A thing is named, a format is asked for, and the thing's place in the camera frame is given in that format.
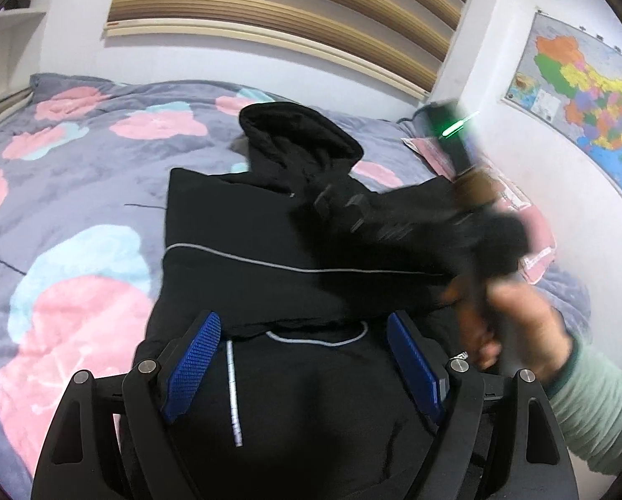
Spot pink pillow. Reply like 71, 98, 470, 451
402, 135, 557, 285

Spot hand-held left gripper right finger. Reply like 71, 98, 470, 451
386, 311, 580, 500

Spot colourful wall map poster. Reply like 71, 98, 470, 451
505, 9, 622, 209

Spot white shelf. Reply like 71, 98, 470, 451
0, 7, 48, 120

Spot wooden slatted wall panel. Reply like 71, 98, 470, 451
105, 0, 479, 101

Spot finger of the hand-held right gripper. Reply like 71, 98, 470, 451
370, 216, 413, 243
313, 187, 371, 233

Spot person's right hand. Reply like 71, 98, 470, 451
441, 275, 573, 387

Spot grey floral blanket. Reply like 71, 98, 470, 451
0, 73, 593, 483

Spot black hoodie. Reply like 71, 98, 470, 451
134, 103, 533, 500

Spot person's right forearm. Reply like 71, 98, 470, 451
542, 332, 622, 476

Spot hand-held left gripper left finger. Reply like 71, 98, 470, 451
31, 311, 223, 500

